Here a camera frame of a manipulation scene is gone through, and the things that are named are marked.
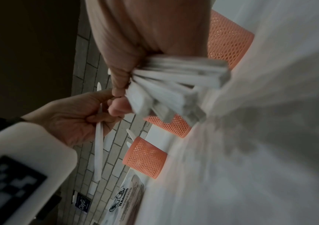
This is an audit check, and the person's right hand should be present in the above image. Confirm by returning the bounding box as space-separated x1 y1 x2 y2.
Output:
85 0 213 97

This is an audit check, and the person's left hand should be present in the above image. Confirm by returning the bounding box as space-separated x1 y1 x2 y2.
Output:
23 89 133 148

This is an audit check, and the white plastic knife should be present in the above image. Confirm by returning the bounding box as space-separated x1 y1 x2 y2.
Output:
93 103 105 182

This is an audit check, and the bundle of white plastic cutlery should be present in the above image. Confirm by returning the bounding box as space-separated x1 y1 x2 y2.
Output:
125 54 232 128

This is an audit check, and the orange mesh cup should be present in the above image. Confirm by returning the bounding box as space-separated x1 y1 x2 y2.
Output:
207 10 256 71
122 136 167 180
143 114 193 139

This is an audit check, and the dark blue card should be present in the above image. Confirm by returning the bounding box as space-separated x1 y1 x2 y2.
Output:
73 191 92 214

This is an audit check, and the clear printed plastic bag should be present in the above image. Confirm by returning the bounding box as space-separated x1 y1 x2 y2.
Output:
107 171 146 225

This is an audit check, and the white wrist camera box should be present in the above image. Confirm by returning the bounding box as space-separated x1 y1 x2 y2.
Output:
0 122 78 225

